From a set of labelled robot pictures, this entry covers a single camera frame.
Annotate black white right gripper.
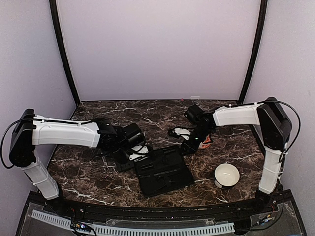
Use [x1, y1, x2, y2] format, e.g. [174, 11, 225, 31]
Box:
[180, 125, 213, 155]

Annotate black zippered tool case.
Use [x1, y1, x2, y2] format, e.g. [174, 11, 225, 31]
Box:
[134, 145, 194, 198]

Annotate silver scissors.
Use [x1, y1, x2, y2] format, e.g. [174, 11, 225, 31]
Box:
[102, 163, 115, 179]

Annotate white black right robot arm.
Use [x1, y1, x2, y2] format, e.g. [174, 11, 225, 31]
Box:
[168, 97, 299, 213]

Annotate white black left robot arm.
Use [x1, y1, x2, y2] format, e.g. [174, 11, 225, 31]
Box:
[0, 109, 150, 214]

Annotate red patterned white bowl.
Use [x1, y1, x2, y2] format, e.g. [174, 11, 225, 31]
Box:
[198, 135, 212, 150]

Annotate blue white bowl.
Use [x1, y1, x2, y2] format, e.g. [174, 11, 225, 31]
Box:
[214, 163, 240, 189]

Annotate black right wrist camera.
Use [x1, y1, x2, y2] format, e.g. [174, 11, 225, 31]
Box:
[184, 104, 204, 125]

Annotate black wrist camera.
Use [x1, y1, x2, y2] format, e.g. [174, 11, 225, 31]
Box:
[184, 104, 204, 125]
[123, 123, 144, 148]

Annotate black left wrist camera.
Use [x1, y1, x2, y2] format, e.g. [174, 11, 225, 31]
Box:
[123, 123, 144, 148]

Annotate black front table rail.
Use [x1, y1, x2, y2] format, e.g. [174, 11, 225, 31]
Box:
[44, 196, 279, 222]

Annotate white slotted cable duct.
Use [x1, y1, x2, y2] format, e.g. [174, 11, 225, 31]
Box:
[31, 210, 235, 236]

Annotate black right frame post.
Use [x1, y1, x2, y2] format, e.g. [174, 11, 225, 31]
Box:
[238, 0, 268, 104]

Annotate black frame post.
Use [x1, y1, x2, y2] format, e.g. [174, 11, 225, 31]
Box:
[49, 0, 81, 106]
[238, 0, 268, 104]

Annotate black left frame post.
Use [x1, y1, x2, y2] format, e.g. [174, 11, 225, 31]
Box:
[49, 0, 81, 106]

